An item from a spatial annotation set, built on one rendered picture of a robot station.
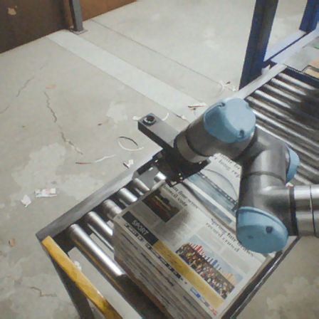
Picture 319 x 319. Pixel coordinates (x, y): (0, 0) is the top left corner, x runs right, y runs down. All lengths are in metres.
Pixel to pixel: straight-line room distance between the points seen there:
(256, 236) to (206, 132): 0.19
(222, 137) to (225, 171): 0.28
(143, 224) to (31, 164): 1.76
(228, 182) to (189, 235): 0.17
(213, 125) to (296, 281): 1.47
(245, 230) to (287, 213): 0.06
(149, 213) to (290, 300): 1.26
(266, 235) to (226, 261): 0.22
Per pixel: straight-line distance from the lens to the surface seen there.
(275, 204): 0.51
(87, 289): 0.92
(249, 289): 0.95
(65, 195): 2.17
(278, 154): 0.60
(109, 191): 1.10
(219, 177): 0.81
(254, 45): 1.85
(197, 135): 0.59
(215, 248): 0.72
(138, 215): 0.73
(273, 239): 0.51
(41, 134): 2.62
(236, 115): 0.55
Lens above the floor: 1.66
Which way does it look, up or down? 47 degrees down
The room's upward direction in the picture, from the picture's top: straight up
